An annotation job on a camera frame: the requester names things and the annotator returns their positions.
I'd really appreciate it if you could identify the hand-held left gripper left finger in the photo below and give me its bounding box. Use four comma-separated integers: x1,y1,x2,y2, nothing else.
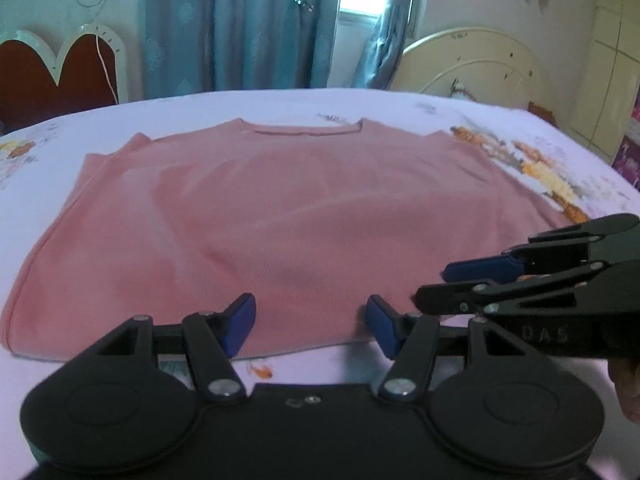
94,292,257,404

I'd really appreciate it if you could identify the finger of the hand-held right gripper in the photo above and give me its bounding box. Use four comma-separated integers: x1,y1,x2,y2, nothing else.
442,213,640,284
411,255,640,315

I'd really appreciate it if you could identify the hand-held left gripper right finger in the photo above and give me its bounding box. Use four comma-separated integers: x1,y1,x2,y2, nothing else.
365,294,507,404

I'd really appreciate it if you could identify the pink sweater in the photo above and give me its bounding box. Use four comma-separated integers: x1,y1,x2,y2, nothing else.
0,117,577,362

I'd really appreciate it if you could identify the person's right hand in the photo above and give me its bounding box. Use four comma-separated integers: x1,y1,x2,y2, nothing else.
607,357,640,422

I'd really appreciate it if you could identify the orange patterned pillow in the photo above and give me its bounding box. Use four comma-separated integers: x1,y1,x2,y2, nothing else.
528,101,559,127

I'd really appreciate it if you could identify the small patterned pillow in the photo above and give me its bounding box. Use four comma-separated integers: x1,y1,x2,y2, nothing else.
449,78,477,102

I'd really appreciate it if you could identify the magenta patterned cloth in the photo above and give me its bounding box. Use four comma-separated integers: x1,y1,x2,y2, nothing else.
613,95,640,188

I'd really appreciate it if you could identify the cream arched headboard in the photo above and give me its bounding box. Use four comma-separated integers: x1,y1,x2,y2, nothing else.
389,27,564,127

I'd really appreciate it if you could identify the cream wardrobe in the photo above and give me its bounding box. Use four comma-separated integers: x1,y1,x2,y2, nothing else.
564,0,640,162

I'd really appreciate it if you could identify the floral bedsheet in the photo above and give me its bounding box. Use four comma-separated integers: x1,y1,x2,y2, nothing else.
0,87,640,480

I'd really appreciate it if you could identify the tied blue curtain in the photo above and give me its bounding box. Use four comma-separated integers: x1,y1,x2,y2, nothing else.
357,0,434,92

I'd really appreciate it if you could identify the wide blue patterned curtain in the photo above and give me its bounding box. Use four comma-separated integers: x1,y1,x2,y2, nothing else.
142,0,347,102

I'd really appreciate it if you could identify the red heart-shaped headboard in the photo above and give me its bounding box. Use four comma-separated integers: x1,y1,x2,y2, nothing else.
0,22,130,137

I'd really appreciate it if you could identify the white charger cable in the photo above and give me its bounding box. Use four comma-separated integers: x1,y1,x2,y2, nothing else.
74,0,124,104

